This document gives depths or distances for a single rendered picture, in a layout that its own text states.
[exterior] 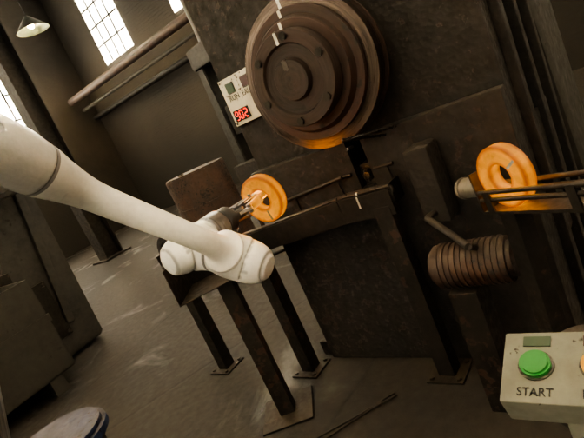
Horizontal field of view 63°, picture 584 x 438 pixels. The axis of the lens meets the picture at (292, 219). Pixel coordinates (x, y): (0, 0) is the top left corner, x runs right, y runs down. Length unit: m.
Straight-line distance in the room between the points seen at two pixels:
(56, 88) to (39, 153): 12.08
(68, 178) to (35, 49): 12.28
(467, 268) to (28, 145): 1.04
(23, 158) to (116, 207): 0.21
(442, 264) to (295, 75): 0.67
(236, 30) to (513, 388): 1.47
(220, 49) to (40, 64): 11.27
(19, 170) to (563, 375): 0.85
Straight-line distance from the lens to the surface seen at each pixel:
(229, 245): 1.08
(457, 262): 1.33
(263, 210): 1.48
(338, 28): 1.42
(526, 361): 0.75
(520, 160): 1.16
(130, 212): 1.00
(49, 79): 12.98
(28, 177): 0.89
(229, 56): 1.87
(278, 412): 1.98
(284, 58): 1.45
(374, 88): 1.41
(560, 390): 0.73
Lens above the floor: 1.05
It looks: 12 degrees down
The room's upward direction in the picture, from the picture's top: 24 degrees counter-clockwise
